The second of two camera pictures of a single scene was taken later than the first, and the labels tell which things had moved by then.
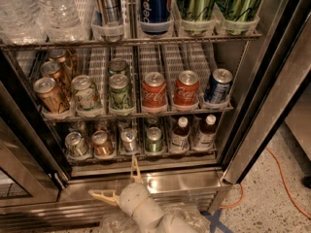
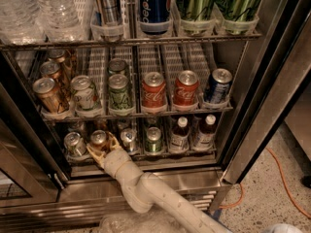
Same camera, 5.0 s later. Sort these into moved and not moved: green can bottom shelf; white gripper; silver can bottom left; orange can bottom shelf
Moved: white gripper
Not moved: green can bottom shelf; silver can bottom left; orange can bottom shelf
